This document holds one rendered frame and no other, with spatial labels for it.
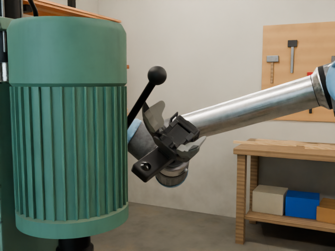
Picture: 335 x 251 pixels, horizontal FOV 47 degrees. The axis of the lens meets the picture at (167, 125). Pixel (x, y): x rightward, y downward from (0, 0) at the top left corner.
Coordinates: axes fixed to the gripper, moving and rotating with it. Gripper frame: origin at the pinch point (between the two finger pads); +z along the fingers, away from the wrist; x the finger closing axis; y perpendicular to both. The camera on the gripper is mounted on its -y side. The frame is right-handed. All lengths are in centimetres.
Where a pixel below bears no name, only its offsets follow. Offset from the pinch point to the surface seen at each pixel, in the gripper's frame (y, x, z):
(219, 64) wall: 176, -89, -258
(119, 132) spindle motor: -11.7, 0.9, 17.2
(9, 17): -10.5, -25.5, 20.5
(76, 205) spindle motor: -23.4, 4.4, 16.7
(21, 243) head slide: -33.7, -1.7, 3.7
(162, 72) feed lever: 2.5, -3.6, 12.7
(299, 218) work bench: 103, 61, -260
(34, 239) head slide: -32.0, -1.5, 1.3
